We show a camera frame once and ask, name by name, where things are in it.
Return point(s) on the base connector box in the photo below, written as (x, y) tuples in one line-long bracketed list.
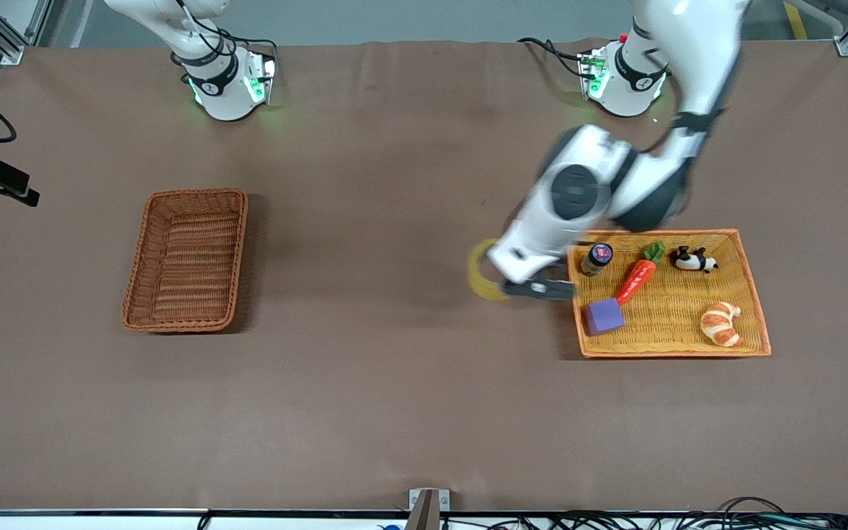
[(592, 73), (260, 79)]

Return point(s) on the orange toy carrot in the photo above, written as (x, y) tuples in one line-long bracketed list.
[(637, 278)]

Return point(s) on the small dark-capped bottle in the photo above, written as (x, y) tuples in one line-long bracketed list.
[(597, 259)]

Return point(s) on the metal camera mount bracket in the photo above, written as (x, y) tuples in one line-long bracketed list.
[(428, 508)]

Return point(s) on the right base connector box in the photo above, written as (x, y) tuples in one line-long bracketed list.
[(260, 79)]

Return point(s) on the brown table cloth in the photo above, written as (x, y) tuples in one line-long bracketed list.
[(424, 368)]

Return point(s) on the toy croissant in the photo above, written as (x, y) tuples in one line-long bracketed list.
[(720, 325)]

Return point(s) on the purple foam cube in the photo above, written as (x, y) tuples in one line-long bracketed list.
[(603, 316)]

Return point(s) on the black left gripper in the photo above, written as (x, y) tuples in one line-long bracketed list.
[(553, 270)]

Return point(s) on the black white panda toy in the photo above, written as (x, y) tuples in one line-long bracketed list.
[(693, 260)]

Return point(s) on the clear yellowish tape roll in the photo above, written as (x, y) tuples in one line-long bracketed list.
[(477, 283)]

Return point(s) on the left base connector box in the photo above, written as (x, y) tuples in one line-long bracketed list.
[(592, 73)]

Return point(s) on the brown wicker basket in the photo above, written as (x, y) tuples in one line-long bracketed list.
[(188, 258)]

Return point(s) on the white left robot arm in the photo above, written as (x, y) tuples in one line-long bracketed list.
[(578, 191)]

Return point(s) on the orange wicker tray basket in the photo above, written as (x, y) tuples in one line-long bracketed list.
[(682, 316)]

